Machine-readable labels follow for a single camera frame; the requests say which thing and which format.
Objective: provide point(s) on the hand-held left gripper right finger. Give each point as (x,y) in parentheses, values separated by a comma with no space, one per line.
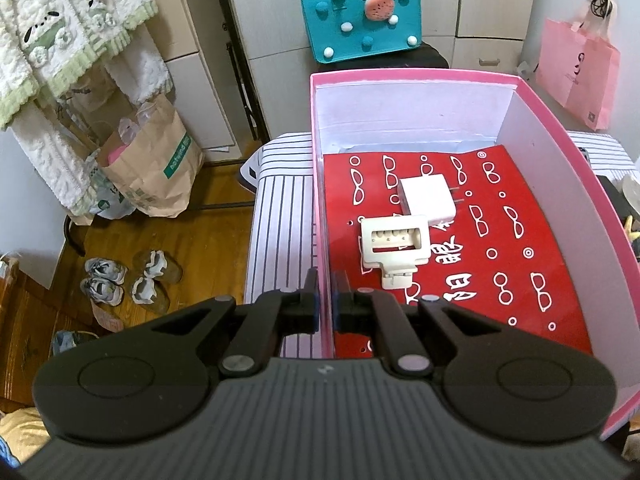
(342,307)

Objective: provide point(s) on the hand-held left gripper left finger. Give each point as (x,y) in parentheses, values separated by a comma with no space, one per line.
(314,305)

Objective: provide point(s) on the pink cardboard box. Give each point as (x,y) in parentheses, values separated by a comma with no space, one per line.
(540,185)

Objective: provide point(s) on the black square box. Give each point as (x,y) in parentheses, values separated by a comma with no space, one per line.
(612,197)

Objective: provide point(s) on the yellow star toy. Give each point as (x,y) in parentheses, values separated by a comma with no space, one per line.
(632,226)

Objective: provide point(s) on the cream plastic clip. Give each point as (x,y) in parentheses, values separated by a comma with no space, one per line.
(397,280)

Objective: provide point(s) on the white charger plug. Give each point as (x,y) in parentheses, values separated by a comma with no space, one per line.
(430,200)

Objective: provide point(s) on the red printed paper sheet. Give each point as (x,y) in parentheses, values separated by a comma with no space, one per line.
(500,265)

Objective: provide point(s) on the grey white sneaker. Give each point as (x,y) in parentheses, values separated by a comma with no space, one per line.
(100,291)
(106,270)

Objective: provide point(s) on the brown paper bag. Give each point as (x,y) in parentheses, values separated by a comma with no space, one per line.
(155,160)

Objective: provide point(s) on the green white plastic bag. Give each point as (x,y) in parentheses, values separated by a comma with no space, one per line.
(107,200)

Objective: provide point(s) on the light blue shoe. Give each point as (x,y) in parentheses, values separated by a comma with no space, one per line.
(70,342)

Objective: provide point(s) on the teal felt handbag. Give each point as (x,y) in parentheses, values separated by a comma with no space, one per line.
(360,30)

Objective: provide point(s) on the yellow cloth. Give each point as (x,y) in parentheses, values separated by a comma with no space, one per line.
(20,430)

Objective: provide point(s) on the pink shopping bag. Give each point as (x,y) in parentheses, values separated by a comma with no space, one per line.
(580,70)

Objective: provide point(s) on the fluffy white green garment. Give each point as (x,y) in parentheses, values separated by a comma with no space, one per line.
(60,35)

